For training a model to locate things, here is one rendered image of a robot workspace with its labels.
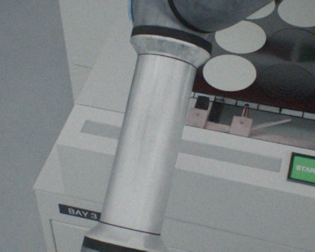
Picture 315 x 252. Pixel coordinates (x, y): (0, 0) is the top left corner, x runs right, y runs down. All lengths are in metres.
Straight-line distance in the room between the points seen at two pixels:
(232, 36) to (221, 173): 0.41
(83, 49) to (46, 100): 0.73
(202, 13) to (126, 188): 0.25
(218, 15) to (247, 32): 0.55
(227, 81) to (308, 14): 0.26
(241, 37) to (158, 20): 0.50
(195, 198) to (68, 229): 0.30
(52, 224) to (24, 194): 0.97
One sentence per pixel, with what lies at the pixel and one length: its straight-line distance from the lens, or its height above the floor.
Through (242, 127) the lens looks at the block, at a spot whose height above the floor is 0.91.
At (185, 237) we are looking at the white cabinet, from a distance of 1.24.
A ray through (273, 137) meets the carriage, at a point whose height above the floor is 0.88.
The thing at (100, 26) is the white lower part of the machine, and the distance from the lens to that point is 1.79.
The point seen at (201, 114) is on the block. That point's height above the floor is 0.91.
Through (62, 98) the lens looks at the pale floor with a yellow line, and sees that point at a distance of 2.57.
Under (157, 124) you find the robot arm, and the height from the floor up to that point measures 1.13.
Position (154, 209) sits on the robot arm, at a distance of 0.91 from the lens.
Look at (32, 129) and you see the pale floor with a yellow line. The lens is 2.47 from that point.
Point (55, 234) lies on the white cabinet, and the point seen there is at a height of 0.68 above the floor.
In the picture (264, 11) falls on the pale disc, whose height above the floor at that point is 0.90.
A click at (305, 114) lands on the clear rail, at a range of 1.27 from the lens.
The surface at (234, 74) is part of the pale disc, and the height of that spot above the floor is 0.90.
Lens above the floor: 1.80
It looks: 48 degrees down
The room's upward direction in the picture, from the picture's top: straight up
